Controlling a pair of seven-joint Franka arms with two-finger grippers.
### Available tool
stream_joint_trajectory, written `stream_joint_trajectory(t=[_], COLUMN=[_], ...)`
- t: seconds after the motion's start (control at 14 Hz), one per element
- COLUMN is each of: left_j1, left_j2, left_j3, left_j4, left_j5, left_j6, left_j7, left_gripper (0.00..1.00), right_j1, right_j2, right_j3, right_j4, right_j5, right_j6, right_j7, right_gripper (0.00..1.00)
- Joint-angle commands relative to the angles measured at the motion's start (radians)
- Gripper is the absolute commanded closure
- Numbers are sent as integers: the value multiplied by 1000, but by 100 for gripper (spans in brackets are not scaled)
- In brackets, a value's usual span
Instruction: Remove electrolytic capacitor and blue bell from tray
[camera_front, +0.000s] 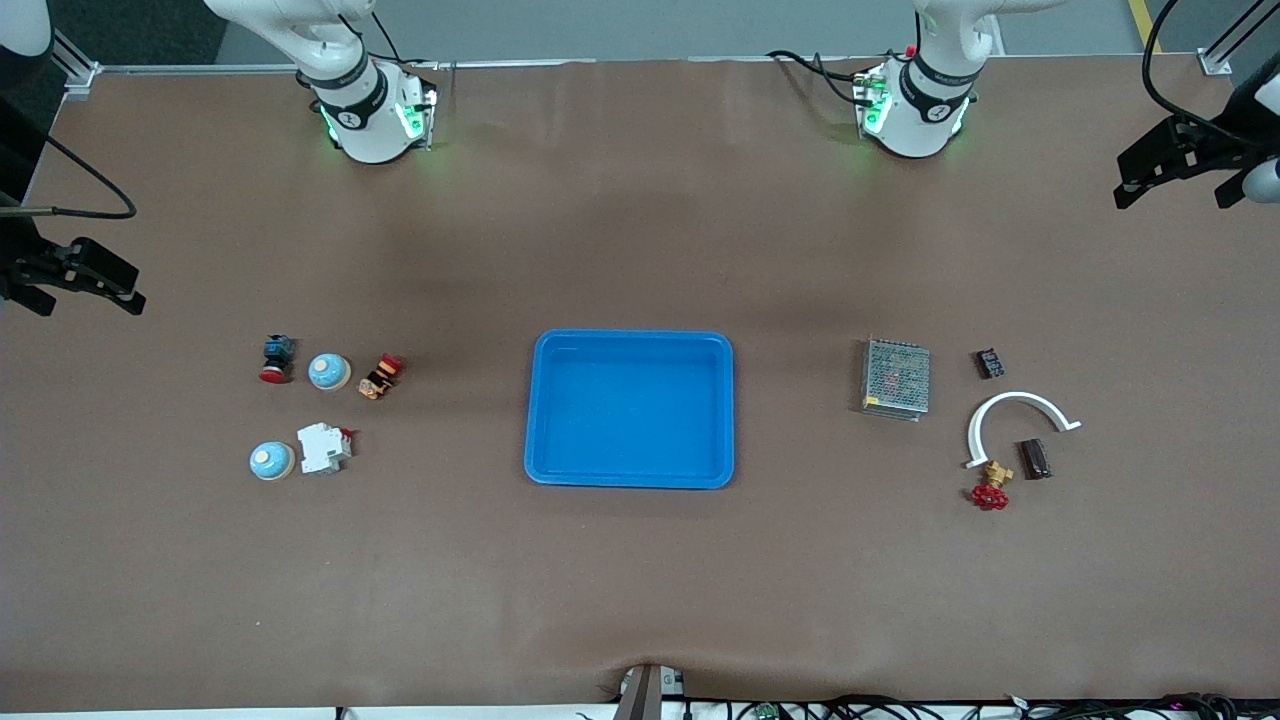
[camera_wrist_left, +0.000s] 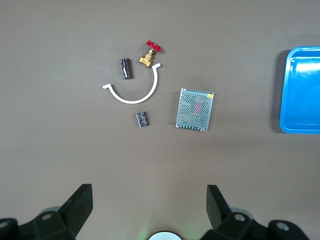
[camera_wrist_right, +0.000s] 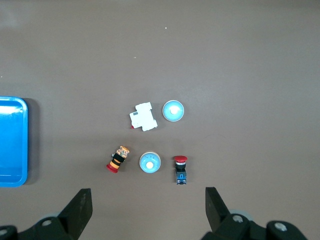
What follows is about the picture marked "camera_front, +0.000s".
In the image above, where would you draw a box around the red emergency push button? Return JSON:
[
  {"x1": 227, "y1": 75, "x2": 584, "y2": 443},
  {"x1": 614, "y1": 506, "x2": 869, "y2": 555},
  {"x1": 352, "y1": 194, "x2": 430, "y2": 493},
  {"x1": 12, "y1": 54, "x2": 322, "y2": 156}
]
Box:
[{"x1": 259, "y1": 335, "x2": 297, "y2": 384}]

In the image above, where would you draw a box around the white circuit breaker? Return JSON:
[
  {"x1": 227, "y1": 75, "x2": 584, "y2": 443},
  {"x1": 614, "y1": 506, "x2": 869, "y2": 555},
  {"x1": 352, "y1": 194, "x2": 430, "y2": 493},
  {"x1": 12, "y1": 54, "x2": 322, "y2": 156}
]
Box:
[{"x1": 297, "y1": 423, "x2": 354, "y2": 475}]

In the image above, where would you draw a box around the metal mesh power supply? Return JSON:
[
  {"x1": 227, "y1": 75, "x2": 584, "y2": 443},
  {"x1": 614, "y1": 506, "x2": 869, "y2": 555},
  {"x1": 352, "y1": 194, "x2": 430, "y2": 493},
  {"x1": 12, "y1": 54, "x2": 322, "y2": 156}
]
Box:
[{"x1": 861, "y1": 338, "x2": 932, "y2": 422}]

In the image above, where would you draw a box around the brass valve red handwheel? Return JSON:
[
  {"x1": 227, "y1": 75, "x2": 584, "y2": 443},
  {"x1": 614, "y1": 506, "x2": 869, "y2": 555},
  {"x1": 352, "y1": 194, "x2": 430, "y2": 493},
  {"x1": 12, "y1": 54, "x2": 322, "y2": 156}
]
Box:
[{"x1": 970, "y1": 461, "x2": 1014, "y2": 512}]

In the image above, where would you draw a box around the blue plastic tray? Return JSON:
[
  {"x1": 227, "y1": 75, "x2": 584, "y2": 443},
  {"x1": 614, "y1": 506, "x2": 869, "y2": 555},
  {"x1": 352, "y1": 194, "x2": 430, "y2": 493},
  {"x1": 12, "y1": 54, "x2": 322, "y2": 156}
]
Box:
[{"x1": 524, "y1": 330, "x2": 736, "y2": 491}]

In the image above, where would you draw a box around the aluminium frame profile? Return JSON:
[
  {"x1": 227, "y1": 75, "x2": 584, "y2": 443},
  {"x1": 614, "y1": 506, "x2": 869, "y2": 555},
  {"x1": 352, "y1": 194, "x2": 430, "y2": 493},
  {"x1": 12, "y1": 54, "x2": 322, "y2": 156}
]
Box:
[
  {"x1": 1198, "y1": 0, "x2": 1276, "y2": 77},
  {"x1": 45, "y1": 20, "x2": 103, "y2": 98}
]

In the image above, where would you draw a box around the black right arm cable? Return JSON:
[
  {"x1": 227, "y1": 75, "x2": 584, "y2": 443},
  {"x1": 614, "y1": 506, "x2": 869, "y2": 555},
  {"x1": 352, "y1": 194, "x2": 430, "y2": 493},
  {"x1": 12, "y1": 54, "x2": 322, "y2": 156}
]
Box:
[{"x1": 0, "y1": 130, "x2": 138, "y2": 221}]

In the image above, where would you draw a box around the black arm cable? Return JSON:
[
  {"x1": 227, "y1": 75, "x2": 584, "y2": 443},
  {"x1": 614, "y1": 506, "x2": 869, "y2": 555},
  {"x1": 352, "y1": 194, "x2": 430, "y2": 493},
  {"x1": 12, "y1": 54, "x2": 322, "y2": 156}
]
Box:
[
  {"x1": 0, "y1": 130, "x2": 138, "y2": 221},
  {"x1": 1143, "y1": 0, "x2": 1280, "y2": 131}
]

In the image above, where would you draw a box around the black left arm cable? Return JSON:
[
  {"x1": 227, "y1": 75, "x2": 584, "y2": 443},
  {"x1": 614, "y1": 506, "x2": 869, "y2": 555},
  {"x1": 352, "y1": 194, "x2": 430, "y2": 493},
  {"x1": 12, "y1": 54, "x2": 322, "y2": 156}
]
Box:
[{"x1": 1143, "y1": 0, "x2": 1280, "y2": 131}]

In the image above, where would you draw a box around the white curved plastic bracket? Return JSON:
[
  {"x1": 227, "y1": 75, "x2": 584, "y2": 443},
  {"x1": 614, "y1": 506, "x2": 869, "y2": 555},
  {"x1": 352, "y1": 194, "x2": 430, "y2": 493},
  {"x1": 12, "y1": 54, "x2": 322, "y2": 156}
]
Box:
[{"x1": 964, "y1": 391, "x2": 1083, "y2": 470}]

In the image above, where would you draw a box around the orange red rotary switch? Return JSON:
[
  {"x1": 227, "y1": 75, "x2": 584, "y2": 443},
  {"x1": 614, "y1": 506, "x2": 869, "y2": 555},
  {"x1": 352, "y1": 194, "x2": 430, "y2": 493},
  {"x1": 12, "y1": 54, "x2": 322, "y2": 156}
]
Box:
[{"x1": 359, "y1": 354, "x2": 406, "y2": 401}]

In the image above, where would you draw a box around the black base cable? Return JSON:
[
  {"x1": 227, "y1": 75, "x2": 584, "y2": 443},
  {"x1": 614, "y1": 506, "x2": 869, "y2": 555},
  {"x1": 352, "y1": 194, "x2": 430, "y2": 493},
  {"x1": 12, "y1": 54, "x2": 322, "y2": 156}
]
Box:
[{"x1": 768, "y1": 50, "x2": 871, "y2": 106}]

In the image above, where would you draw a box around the grey metal table bracket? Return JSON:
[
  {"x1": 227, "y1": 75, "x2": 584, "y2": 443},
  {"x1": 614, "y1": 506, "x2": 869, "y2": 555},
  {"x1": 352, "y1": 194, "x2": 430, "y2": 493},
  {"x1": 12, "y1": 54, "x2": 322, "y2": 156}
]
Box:
[{"x1": 612, "y1": 663, "x2": 687, "y2": 720}]

